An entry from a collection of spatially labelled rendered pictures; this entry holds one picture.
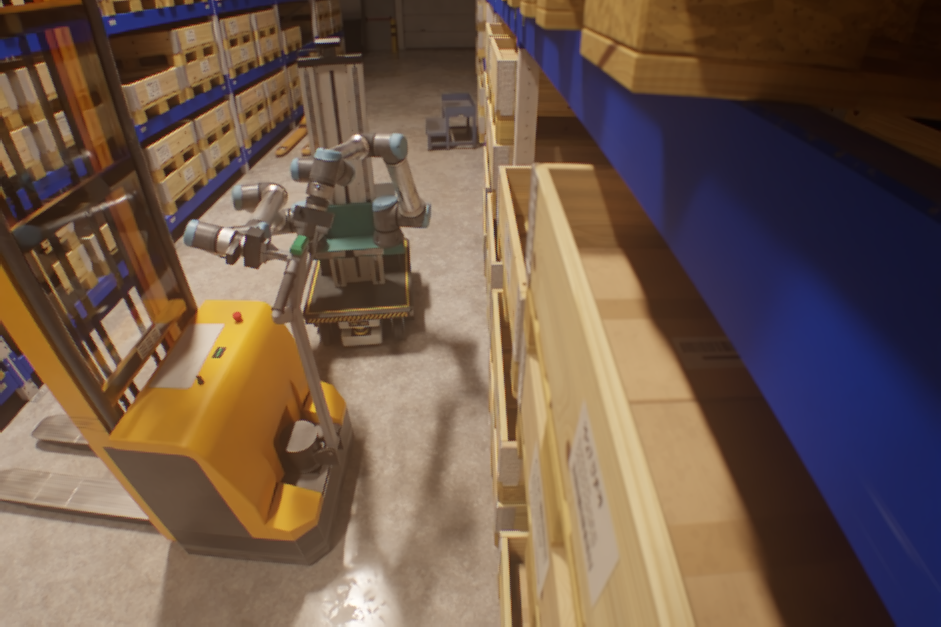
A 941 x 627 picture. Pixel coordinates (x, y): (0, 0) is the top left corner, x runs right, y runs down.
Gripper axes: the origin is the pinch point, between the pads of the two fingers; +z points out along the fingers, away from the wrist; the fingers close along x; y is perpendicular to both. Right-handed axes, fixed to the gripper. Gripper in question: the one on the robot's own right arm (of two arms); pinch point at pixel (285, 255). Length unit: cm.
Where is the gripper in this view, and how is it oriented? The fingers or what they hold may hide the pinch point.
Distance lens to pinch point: 161.7
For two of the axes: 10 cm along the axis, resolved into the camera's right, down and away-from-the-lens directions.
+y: 0.0, -5.6, 8.3
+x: -2.8, 8.0, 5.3
